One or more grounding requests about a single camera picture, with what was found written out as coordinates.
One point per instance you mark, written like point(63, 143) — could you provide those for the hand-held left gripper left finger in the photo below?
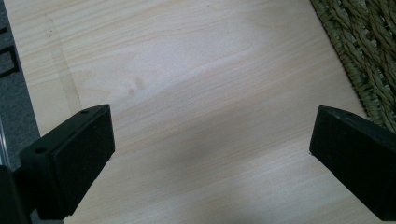
point(67, 165)

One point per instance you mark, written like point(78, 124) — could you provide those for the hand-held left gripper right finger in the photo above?
point(358, 155)

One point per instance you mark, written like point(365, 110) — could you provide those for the green woven straw basket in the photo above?
point(367, 43)

